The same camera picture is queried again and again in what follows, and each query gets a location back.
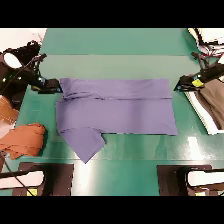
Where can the purple T-shirt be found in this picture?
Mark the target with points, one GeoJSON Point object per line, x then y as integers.
{"type": "Point", "coordinates": [116, 110]}

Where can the light brown garment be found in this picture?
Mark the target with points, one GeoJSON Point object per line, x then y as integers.
{"type": "Point", "coordinates": [7, 111]}

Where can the dark brown garment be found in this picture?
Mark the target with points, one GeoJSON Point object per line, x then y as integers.
{"type": "Point", "coordinates": [214, 103]}

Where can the orange-brown garment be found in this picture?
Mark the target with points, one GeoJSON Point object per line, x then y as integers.
{"type": "Point", "coordinates": [24, 140]}

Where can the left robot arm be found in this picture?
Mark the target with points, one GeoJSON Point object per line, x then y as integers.
{"type": "Point", "coordinates": [20, 76]}

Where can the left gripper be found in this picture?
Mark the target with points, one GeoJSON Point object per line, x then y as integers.
{"type": "Point", "coordinates": [50, 85]}

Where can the heap of clothes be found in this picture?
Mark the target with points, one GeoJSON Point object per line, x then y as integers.
{"type": "Point", "coordinates": [213, 36]}

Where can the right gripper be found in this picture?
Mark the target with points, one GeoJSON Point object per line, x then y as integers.
{"type": "Point", "coordinates": [187, 83]}

